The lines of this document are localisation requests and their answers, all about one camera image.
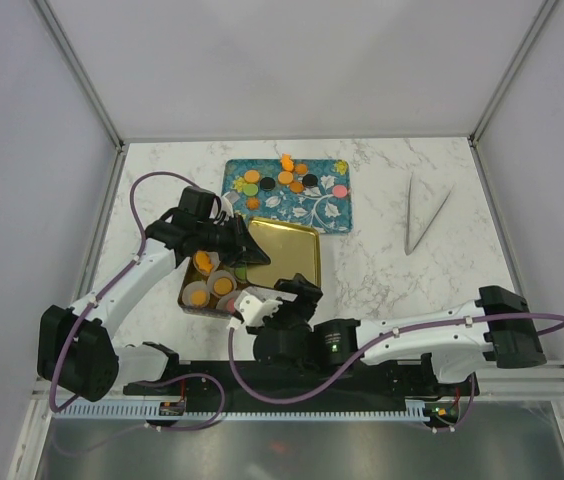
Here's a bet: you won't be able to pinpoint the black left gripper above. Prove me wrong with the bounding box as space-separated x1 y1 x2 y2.
196 214 270 269

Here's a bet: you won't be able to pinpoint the green cookie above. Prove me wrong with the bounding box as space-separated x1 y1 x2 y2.
234 265 247 282
242 183 259 197

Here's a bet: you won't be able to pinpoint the orange round cookie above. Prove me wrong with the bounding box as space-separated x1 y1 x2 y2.
243 170 260 184
213 277 234 296
278 171 294 185
189 290 209 308

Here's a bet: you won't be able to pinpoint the gold tin lid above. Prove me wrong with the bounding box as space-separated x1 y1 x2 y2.
246 217 321 288

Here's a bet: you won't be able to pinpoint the orange fish cookie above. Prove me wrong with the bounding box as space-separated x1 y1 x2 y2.
280 154 295 171
193 251 214 276

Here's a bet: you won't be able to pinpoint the metal tongs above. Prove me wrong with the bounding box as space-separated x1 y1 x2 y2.
403 174 454 256

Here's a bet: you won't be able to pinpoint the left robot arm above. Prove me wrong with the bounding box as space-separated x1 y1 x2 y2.
37 187 271 402

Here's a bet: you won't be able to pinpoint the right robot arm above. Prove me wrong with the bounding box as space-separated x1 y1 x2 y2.
234 275 547 395

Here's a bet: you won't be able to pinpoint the white paper cup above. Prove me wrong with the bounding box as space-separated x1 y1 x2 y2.
182 281 211 309
203 251 220 277
207 270 237 298

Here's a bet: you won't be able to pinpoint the orange flower cookie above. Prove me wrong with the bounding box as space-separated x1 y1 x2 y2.
246 197 260 210

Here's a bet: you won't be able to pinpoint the square cookie tin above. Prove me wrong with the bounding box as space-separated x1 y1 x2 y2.
178 251 242 319

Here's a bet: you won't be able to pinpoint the black sandwich cookie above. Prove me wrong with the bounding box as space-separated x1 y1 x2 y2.
259 177 276 191
302 174 318 188

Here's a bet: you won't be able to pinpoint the teal floral tray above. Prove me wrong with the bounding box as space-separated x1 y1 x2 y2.
222 157 353 234

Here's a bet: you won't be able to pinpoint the orange fish cookie on tray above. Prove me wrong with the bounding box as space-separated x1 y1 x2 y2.
280 154 295 171

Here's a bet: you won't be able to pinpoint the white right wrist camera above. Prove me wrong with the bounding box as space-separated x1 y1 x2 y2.
228 291 282 330

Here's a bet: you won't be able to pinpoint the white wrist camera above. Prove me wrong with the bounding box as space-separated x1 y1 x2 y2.
220 190 240 217
228 291 282 330

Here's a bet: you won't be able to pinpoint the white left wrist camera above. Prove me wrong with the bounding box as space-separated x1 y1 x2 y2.
220 190 240 217

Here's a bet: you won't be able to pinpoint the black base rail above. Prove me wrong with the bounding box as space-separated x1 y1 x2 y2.
161 359 479 414

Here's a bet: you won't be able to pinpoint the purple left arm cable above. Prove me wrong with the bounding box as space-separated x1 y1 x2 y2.
49 171 193 414

